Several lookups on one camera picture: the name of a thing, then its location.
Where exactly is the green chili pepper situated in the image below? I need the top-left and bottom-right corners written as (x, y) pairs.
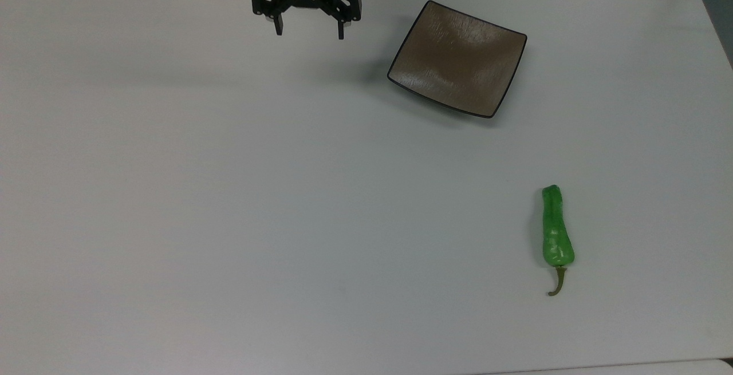
top-left (542, 184), bottom-right (576, 297)

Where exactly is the brown square ceramic plate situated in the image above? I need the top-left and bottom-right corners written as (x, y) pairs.
top-left (387, 0), bottom-right (528, 119)

